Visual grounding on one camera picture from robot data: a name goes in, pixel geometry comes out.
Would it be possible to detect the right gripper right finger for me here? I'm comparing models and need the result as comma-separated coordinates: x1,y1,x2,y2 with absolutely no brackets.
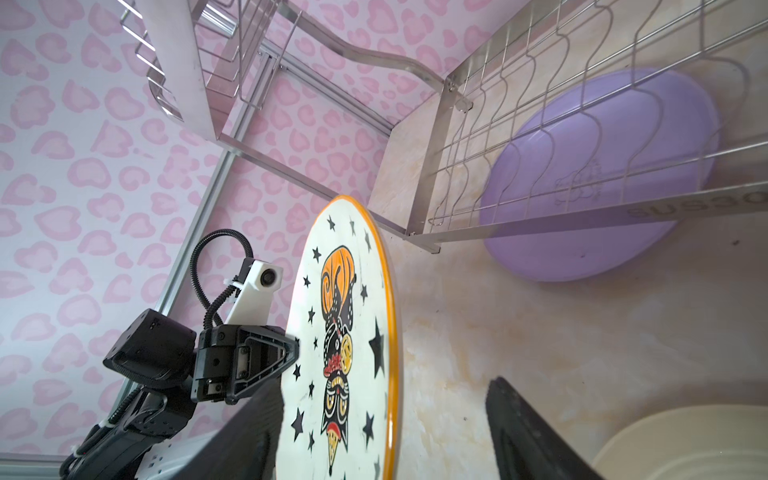
485,377,600,479

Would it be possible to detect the white star cartoon plate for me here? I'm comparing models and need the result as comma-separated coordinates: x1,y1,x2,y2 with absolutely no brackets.
273,196,403,479

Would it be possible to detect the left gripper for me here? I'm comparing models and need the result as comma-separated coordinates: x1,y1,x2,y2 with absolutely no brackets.
190,325,299,404

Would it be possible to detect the cream plain plate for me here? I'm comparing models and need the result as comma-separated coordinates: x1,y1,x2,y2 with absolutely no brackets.
592,405,767,479

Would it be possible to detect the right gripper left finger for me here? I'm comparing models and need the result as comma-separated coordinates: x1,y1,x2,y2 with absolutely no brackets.
174,379,284,480

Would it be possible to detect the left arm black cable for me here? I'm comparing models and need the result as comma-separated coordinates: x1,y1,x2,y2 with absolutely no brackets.
189,229,256,331

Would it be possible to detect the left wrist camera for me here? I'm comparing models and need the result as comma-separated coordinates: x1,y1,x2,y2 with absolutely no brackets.
224,257,284,326

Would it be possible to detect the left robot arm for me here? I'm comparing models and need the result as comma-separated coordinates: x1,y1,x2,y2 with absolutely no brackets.
59,309,299,479

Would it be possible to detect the steel two-tier dish rack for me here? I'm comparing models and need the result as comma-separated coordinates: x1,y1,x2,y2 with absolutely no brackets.
116,0,768,254

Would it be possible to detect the purple shell-shaped plate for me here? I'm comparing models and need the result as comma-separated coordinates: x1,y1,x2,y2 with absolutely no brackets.
479,68,720,282

